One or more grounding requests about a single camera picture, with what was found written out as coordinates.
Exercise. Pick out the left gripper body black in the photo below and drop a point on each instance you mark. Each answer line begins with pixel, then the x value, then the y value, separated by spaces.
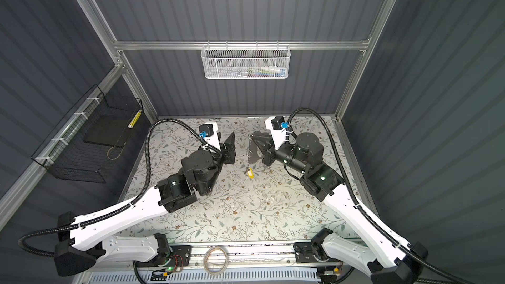
pixel 223 152

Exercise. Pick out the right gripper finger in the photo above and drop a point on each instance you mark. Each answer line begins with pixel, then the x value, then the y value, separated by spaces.
pixel 258 152
pixel 261 139

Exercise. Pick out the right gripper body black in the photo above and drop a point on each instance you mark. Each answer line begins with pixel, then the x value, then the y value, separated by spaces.
pixel 268 152

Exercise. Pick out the yellow key tag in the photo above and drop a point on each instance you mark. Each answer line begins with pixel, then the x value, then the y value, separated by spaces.
pixel 250 172

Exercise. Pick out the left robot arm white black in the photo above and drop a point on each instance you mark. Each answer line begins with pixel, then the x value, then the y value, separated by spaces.
pixel 85 240

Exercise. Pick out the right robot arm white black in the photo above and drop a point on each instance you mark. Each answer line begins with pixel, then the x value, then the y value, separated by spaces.
pixel 378 258

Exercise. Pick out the items in white basket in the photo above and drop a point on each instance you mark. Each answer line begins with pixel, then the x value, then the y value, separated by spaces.
pixel 261 72

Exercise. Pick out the tape roll clear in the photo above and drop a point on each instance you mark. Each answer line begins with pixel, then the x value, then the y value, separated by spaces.
pixel 216 261

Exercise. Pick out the yellow marker in black basket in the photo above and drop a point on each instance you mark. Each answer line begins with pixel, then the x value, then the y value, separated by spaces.
pixel 135 119

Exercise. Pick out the black pad in basket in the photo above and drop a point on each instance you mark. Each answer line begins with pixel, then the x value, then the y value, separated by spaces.
pixel 109 131

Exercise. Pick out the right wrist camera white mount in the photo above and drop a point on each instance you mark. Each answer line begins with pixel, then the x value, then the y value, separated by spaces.
pixel 280 130

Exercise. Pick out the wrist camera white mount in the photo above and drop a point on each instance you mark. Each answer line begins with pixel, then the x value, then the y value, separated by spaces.
pixel 209 132
pixel 280 130

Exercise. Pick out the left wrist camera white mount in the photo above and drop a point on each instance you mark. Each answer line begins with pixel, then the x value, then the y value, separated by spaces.
pixel 209 132

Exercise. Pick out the white wire mesh basket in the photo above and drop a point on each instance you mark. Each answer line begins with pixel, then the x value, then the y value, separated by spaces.
pixel 219 63

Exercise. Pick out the black wire basket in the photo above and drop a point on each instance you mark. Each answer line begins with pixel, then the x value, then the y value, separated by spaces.
pixel 65 155

